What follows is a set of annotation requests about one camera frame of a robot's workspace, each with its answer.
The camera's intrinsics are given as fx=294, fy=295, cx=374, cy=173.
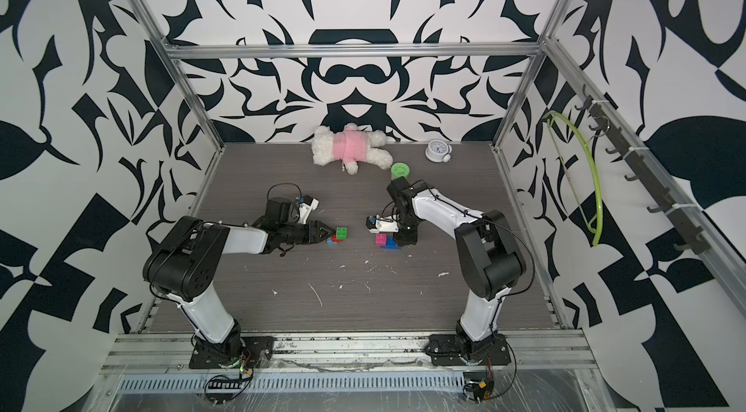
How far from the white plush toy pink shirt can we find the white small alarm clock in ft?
0.52

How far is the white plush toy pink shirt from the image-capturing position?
1.10 m

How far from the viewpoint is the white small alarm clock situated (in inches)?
45.6

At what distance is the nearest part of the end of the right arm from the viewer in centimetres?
80
